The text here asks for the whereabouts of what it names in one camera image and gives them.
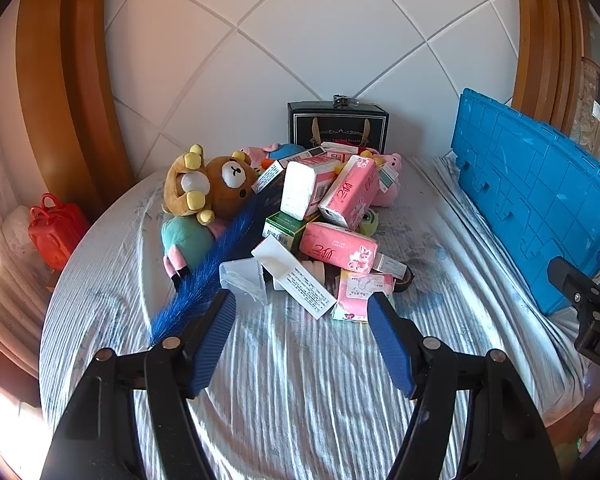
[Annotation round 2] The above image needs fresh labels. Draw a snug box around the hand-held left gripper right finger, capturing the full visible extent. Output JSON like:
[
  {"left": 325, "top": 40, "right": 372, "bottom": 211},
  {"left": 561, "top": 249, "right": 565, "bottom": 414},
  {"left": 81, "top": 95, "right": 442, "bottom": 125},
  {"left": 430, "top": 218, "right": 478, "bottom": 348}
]
[{"left": 367, "top": 291, "right": 563, "bottom": 480}]

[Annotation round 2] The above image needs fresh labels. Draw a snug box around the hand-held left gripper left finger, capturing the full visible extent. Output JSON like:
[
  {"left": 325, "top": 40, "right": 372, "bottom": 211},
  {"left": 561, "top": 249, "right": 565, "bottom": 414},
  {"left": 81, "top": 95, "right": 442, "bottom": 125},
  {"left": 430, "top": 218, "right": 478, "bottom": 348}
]
[{"left": 40, "top": 287, "right": 238, "bottom": 480}]

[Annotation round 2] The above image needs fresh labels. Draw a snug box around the blue plastic folding crate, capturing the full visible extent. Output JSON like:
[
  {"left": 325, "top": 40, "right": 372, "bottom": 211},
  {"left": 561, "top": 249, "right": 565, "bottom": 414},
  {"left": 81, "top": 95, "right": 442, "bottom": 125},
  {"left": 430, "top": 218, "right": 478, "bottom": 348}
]
[{"left": 451, "top": 88, "right": 600, "bottom": 317}]

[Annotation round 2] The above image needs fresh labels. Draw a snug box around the teal plush toy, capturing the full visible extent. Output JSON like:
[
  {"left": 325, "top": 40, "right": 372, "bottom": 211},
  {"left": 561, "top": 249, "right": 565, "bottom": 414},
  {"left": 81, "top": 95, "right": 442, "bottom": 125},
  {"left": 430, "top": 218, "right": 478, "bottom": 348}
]
[{"left": 160, "top": 217, "right": 222, "bottom": 282}]

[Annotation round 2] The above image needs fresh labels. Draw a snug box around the brown bear plush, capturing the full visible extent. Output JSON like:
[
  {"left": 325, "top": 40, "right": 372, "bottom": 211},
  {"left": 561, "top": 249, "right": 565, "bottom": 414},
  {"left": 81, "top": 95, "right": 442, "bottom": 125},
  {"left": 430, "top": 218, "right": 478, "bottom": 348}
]
[{"left": 161, "top": 144, "right": 261, "bottom": 226}]

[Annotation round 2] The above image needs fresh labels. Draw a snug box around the white cloth-covered round desktop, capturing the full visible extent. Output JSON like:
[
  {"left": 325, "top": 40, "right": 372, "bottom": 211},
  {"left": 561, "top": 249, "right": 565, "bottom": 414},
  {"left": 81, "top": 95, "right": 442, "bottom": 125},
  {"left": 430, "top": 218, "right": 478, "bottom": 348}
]
[{"left": 39, "top": 155, "right": 600, "bottom": 480}]

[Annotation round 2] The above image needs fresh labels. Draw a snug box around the person's right hand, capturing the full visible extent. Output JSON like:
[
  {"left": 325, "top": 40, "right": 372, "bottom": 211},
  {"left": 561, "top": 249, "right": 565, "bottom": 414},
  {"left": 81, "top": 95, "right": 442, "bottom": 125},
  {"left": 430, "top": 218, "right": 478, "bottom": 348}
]
[{"left": 577, "top": 394, "right": 600, "bottom": 454}]

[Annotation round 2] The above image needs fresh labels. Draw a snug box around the small pink tissue pack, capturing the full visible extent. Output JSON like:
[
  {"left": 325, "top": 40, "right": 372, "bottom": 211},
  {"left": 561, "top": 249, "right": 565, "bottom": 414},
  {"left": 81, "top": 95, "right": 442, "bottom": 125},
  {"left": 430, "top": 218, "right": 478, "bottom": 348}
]
[{"left": 331, "top": 269, "right": 396, "bottom": 323}]

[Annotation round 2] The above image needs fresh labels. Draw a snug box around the dark tape roll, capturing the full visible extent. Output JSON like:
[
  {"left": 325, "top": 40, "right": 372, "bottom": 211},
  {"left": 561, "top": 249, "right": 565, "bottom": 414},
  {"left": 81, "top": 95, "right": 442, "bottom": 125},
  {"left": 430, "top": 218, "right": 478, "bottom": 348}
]
[{"left": 394, "top": 265, "right": 416, "bottom": 292}]

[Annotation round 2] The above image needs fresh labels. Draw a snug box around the blue feather duster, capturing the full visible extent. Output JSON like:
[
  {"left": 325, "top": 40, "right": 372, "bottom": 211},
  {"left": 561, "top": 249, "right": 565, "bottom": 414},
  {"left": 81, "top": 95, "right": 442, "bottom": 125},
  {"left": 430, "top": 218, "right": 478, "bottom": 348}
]
[{"left": 149, "top": 200, "right": 266, "bottom": 348}]

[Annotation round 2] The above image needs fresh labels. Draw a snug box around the clear plastic box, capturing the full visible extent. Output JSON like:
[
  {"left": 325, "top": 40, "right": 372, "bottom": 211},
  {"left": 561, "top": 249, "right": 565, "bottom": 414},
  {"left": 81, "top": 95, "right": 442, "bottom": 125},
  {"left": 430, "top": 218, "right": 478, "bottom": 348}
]
[{"left": 219, "top": 258, "right": 269, "bottom": 306}]

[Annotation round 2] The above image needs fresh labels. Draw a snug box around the white labelled box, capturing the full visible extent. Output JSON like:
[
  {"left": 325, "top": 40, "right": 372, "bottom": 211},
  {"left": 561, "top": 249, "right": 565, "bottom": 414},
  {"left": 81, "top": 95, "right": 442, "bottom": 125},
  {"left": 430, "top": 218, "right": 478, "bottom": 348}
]
[{"left": 251, "top": 236, "right": 337, "bottom": 320}]

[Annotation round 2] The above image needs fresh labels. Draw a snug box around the green tape roll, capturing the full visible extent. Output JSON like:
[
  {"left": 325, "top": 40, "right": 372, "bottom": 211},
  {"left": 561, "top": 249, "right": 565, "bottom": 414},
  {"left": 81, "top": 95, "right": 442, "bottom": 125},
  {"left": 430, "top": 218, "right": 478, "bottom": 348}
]
[{"left": 359, "top": 210, "right": 382, "bottom": 239}]

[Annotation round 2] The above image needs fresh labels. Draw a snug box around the green cardboard box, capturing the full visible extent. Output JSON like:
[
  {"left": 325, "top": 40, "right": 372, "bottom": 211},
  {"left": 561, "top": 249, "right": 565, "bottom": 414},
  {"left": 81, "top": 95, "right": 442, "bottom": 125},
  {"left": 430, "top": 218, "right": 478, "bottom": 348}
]
[{"left": 262, "top": 211, "right": 322, "bottom": 254}]

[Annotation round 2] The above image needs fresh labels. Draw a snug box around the pink pig plush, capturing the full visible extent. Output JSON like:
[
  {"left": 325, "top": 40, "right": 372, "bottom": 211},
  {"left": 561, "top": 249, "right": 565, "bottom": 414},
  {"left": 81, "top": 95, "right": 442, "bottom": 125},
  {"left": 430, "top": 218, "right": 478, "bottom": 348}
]
[{"left": 372, "top": 152, "right": 404, "bottom": 207}]

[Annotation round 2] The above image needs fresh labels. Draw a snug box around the white tissue pack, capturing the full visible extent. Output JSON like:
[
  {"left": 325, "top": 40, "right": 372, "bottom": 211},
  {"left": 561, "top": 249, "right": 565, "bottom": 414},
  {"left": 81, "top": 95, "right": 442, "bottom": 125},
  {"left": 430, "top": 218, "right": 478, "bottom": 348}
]
[{"left": 280, "top": 161, "right": 317, "bottom": 221}]

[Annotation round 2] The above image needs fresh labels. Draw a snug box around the red toy suitcase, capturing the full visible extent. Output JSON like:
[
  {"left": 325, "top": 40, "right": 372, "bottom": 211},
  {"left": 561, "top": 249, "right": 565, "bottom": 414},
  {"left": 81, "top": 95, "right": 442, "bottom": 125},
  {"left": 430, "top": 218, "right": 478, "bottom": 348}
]
[{"left": 28, "top": 193, "right": 91, "bottom": 272}]

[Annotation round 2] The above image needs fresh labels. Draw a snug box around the small pink plush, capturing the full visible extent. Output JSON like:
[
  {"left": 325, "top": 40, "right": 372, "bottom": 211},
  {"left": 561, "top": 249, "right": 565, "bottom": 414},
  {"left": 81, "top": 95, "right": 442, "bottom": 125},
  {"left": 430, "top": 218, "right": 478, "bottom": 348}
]
[{"left": 239, "top": 145, "right": 281, "bottom": 166}]

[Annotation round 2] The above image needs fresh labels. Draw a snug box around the black gift box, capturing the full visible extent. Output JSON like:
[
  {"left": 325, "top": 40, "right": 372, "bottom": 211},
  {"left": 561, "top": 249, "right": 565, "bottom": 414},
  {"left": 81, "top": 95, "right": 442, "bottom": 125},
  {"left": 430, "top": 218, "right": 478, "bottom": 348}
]
[{"left": 287, "top": 100, "right": 390, "bottom": 153}]

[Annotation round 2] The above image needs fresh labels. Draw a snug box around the white curtain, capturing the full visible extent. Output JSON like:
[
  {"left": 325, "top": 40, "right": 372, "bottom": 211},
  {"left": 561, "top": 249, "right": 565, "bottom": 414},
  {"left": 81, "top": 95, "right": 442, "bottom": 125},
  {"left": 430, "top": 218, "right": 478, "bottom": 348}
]
[{"left": 0, "top": 105, "right": 56, "bottom": 376}]

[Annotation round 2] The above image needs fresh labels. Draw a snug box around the wooden door frame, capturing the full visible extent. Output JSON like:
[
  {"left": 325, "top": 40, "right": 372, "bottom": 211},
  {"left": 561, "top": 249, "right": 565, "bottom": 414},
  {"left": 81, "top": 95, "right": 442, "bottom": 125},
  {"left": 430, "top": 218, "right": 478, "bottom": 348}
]
[
  {"left": 511, "top": 0, "right": 600, "bottom": 176},
  {"left": 15, "top": 0, "right": 136, "bottom": 221}
]

